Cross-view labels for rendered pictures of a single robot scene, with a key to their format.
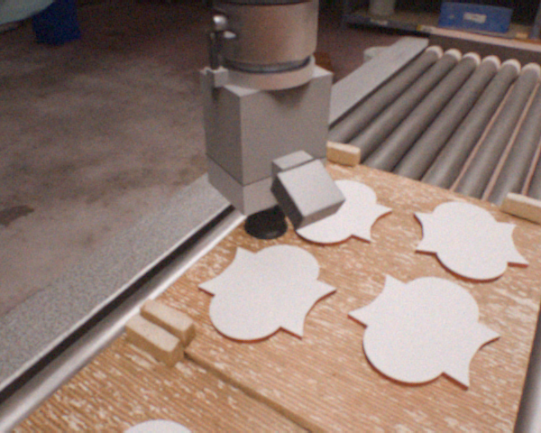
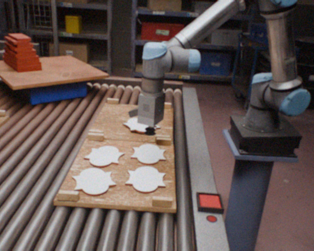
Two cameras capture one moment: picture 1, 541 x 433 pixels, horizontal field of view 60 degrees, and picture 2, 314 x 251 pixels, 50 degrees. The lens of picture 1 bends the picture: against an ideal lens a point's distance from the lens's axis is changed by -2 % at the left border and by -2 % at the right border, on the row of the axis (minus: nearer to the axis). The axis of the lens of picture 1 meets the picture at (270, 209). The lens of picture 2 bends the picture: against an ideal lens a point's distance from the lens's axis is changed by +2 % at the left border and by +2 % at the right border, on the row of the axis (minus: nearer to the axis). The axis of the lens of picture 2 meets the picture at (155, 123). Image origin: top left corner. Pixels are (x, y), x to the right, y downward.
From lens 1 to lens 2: 143 cm
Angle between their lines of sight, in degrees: 114
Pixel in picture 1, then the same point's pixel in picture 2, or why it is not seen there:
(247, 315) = (148, 147)
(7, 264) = not seen: outside the picture
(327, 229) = (143, 170)
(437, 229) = (105, 179)
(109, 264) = (200, 157)
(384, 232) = (124, 178)
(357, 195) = (141, 185)
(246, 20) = not seen: hidden behind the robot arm
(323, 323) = (130, 152)
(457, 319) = (95, 157)
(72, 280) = (203, 152)
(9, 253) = not seen: outside the picture
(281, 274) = (147, 156)
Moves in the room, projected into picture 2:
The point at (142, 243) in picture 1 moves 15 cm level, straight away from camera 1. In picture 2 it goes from (200, 164) to (237, 180)
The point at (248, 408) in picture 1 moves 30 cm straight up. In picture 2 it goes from (135, 139) to (138, 66)
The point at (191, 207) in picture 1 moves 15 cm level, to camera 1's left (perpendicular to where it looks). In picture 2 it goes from (201, 178) to (234, 169)
